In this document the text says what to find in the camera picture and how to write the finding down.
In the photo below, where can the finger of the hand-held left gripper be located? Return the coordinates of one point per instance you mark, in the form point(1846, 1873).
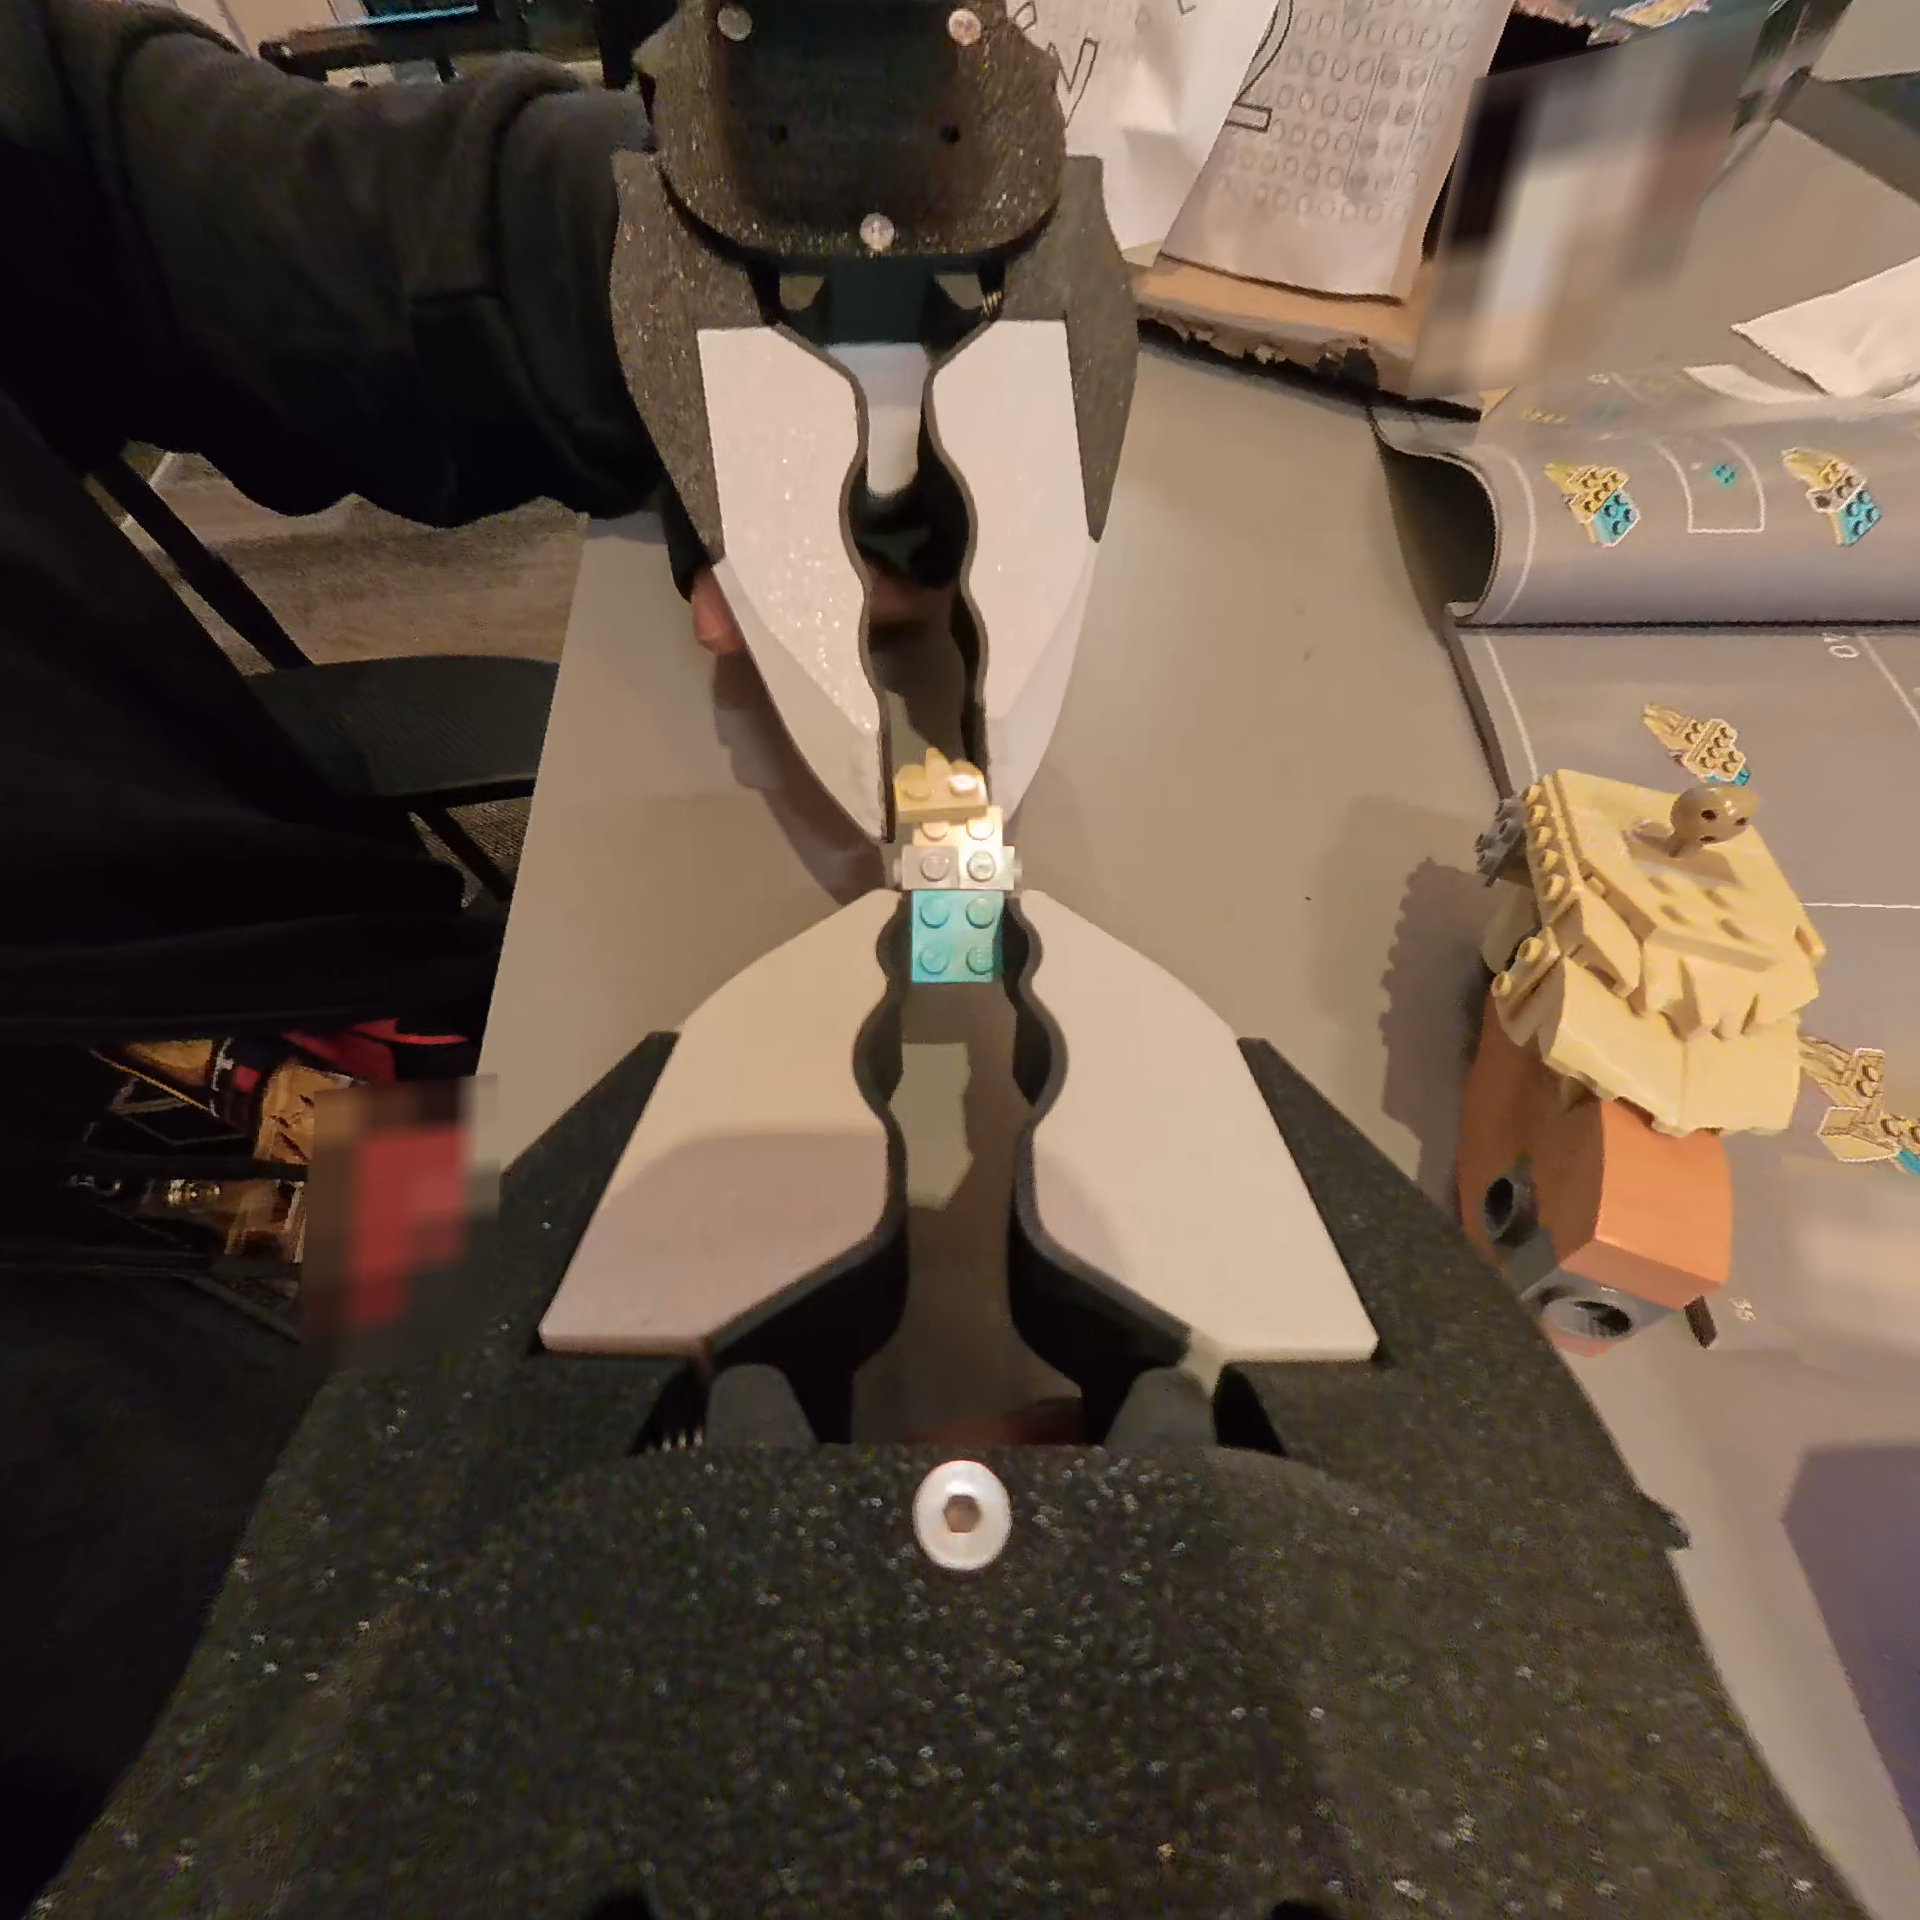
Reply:
point(1027, 494)
point(781, 511)

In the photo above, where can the clear plastic packaging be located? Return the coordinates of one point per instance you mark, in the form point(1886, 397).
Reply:
point(181, 1141)

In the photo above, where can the grey desk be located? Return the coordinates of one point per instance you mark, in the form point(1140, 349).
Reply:
point(1277, 676)

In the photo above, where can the tan pointed brick piece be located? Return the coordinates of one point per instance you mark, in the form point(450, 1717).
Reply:
point(938, 782)

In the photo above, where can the teal square brick plate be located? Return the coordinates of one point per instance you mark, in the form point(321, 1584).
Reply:
point(954, 937)

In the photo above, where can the person's left hand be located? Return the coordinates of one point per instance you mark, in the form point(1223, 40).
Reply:
point(716, 618)

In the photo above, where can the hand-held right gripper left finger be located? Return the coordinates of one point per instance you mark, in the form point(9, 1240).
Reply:
point(735, 1170)

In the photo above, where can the red black tool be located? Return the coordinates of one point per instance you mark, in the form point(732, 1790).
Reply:
point(382, 1037)

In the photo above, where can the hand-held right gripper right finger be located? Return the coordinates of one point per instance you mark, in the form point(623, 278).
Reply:
point(1202, 1185)

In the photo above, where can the tan brown brick ship model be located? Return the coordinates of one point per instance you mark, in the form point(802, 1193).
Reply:
point(1651, 932)

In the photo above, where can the person's left forearm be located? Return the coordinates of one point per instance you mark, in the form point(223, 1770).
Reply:
point(375, 270)

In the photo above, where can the small grey brick piece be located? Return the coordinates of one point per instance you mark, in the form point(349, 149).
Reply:
point(962, 866)

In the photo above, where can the black office chair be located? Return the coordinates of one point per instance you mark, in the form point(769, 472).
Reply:
point(405, 735)

